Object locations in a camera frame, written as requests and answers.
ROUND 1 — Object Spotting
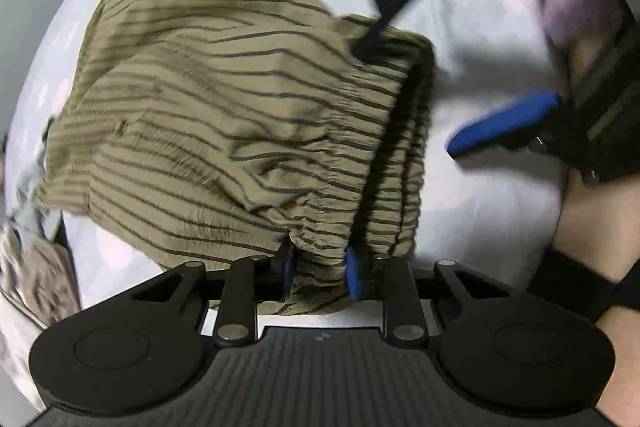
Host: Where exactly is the black wrist band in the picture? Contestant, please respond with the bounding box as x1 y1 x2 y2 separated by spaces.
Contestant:
529 246 640 324

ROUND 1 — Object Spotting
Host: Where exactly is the grey-brown crumpled garment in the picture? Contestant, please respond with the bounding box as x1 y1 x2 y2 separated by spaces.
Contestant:
0 224 83 330

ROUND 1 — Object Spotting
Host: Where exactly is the person's right forearm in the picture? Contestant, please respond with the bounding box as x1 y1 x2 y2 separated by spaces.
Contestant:
550 177 640 427

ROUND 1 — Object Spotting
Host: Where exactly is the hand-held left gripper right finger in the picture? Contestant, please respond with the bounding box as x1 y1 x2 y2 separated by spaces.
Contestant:
345 247 522 349

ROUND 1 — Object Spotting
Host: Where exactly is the olive striped garment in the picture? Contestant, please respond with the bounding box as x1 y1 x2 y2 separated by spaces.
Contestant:
39 0 437 317

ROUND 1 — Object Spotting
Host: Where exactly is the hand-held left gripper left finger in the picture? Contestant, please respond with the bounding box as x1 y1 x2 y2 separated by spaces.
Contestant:
131 240 297 349

